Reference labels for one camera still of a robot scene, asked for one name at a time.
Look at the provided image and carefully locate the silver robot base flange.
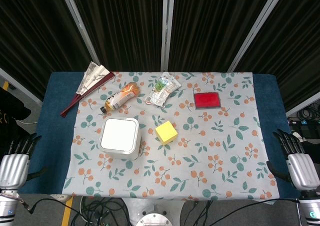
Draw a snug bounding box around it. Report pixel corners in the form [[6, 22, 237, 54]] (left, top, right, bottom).
[[122, 197, 187, 226]]

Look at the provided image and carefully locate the folding paper fan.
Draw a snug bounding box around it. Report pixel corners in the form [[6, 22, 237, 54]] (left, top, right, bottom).
[[59, 61, 116, 118]]

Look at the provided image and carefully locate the yellow cube block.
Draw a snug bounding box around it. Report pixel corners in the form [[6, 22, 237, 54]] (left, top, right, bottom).
[[154, 120, 179, 146]]

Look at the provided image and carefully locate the black power strip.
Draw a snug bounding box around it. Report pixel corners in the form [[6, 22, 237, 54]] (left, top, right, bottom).
[[287, 117, 320, 136]]

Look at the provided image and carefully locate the silver aluminium frame post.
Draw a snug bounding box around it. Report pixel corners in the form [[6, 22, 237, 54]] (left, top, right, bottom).
[[160, 0, 176, 72], [226, 0, 285, 73], [57, 0, 101, 66]]

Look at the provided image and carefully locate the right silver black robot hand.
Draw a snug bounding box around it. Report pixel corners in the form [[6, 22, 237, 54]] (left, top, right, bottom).
[[266, 128, 320, 192]]

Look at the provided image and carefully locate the blue table cover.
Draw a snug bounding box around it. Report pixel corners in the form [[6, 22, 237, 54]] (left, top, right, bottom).
[[17, 71, 302, 199]]

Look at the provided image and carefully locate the white square lidded bin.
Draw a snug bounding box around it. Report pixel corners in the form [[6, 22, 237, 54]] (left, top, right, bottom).
[[99, 117, 141, 161]]

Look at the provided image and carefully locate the black curtain backdrop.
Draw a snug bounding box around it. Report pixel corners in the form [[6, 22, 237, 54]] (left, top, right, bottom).
[[0, 0, 320, 113]]

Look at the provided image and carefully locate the red square pad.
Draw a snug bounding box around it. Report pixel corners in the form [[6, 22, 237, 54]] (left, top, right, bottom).
[[193, 92, 222, 110]]

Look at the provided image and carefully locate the crumpled snack packet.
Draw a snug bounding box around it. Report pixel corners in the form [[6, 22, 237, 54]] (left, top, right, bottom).
[[143, 72, 182, 108]]

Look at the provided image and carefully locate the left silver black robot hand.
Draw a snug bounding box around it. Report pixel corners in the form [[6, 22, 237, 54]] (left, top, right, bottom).
[[0, 133, 48, 189]]

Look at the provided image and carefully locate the floral patterned tablecloth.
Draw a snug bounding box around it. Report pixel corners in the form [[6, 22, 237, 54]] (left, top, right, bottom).
[[61, 71, 280, 201]]

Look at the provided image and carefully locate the black cable bundle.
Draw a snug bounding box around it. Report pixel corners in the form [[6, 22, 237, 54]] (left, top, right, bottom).
[[23, 195, 141, 226]]

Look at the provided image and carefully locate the orange juice bottle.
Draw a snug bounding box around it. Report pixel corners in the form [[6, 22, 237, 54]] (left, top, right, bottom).
[[99, 82, 140, 113]]

